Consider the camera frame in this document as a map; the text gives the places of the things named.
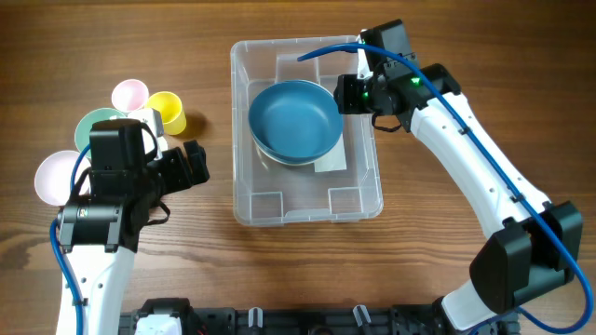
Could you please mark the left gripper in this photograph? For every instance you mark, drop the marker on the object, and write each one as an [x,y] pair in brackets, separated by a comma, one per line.
[184,167]

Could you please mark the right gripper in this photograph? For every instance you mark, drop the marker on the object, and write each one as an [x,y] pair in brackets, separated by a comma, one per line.
[349,93]

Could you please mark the cream cup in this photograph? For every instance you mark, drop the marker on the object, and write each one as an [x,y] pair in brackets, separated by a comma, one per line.
[162,144]

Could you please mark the yellow cup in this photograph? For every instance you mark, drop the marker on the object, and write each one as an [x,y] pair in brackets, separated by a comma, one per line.
[170,107]

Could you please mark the dark blue bowl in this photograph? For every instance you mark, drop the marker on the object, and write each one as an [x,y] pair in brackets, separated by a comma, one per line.
[294,103]
[297,143]

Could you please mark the small pink cup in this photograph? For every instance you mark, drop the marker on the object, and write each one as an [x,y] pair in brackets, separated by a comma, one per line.
[130,95]

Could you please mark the clear plastic storage container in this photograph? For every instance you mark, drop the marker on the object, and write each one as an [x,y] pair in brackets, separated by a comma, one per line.
[267,193]

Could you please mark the cream bowl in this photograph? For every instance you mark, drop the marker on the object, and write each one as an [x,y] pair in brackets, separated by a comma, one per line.
[285,161]

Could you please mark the mint green bowl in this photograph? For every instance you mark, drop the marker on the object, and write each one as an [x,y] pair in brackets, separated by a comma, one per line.
[81,134]

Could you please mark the pink bowl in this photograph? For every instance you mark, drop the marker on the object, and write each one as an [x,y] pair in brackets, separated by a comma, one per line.
[52,181]

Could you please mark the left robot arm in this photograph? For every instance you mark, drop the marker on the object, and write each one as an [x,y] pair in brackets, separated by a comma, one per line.
[96,234]

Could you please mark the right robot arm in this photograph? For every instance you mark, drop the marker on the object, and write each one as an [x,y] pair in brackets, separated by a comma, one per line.
[531,245]

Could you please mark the white label in container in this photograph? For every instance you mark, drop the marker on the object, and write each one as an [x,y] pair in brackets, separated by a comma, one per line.
[333,160]

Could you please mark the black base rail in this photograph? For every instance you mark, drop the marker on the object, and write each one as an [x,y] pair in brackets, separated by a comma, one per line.
[177,316]

